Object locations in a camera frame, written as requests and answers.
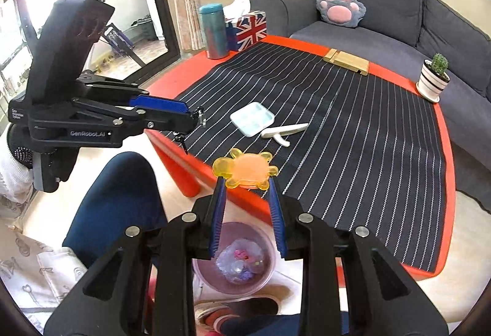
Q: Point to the person's left forearm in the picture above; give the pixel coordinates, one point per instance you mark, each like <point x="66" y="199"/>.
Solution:
<point x="15" y="178"/>

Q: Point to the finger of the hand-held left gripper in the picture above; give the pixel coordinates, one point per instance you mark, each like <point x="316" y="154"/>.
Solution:
<point x="168" y="122"/>
<point x="161" y="104"/>

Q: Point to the white printed cloth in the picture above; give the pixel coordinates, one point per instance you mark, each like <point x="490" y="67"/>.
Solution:
<point x="34" y="274"/>

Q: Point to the black white striped tablecloth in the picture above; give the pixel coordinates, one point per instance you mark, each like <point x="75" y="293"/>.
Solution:
<point x="345" y="129"/>

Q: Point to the flag print tissue box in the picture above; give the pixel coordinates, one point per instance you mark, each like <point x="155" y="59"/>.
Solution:
<point x="249" y="33"/>

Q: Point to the person's leg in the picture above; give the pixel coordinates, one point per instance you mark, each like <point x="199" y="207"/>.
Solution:
<point x="115" y="205"/>
<point x="268" y="325"/>

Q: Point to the pink translucent bin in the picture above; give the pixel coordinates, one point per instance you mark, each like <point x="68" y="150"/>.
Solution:
<point x="238" y="284"/>

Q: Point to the person's left leg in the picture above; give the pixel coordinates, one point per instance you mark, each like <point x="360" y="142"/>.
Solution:
<point x="115" y="205"/>

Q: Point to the black framed glass door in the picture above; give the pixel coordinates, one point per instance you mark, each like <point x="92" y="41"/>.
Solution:
<point x="161" y="13"/>

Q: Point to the white compartment tray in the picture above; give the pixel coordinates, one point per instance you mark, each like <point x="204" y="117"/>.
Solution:
<point x="253" y="119"/>

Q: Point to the orange yellow turtle toy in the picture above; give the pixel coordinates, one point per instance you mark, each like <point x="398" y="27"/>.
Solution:
<point x="245" y="171"/>

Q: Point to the person's slipper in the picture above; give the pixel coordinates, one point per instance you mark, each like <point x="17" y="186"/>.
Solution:
<point x="245" y="309"/>

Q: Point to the person's left hand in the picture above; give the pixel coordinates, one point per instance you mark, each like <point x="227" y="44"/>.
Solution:
<point x="21" y="152"/>

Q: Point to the grey pink paw cushion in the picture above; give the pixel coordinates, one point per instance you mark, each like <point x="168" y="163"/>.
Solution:
<point x="339" y="10"/>

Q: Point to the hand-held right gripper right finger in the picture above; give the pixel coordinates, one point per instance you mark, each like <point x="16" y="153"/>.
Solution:
<point x="276" y="223"/>

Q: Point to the teal bottle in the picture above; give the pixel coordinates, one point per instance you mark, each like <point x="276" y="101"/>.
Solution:
<point x="213" y="33"/>

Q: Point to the wooden phone stand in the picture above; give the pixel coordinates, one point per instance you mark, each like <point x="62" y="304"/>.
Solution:
<point x="351" y="60"/>

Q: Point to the person's right leg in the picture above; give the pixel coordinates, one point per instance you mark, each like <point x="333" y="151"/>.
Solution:
<point x="268" y="325"/>

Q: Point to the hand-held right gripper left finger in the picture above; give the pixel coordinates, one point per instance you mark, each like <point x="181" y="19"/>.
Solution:
<point x="216" y="221"/>

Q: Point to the dark grey sofa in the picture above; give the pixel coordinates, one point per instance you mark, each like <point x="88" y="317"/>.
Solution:
<point x="383" y="40"/>

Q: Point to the white folding knife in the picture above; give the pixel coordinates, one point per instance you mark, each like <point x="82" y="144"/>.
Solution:
<point x="284" y="130"/>

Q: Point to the potted cactus striped pot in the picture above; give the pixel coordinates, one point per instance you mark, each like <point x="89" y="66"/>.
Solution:
<point x="431" y="84"/>

